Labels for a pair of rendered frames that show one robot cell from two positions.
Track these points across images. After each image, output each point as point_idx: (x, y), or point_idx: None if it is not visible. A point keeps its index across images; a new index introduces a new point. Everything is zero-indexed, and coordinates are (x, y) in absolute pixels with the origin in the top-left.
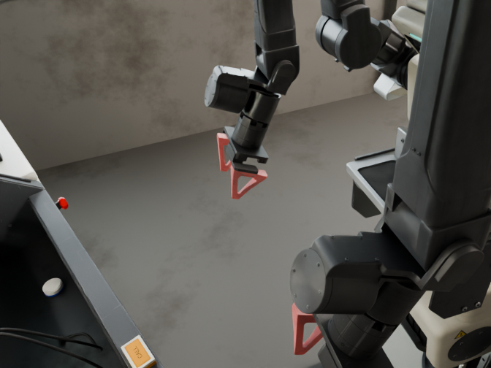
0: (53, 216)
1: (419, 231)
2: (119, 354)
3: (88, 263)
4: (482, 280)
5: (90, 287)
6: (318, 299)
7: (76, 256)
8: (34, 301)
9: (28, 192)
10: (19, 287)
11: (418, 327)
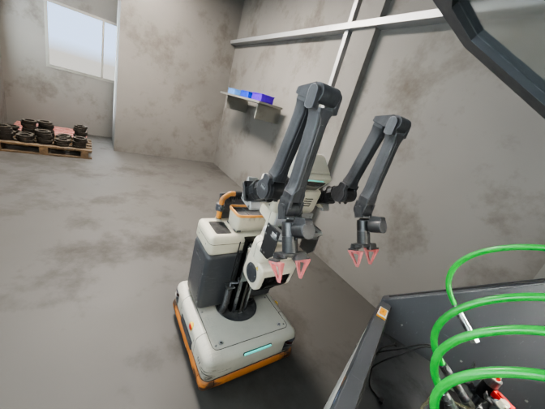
0: (344, 404)
1: (372, 207)
2: (385, 321)
3: (362, 351)
4: None
5: (372, 344)
6: (386, 226)
7: (362, 362)
8: None
9: None
10: None
11: (284, 276)
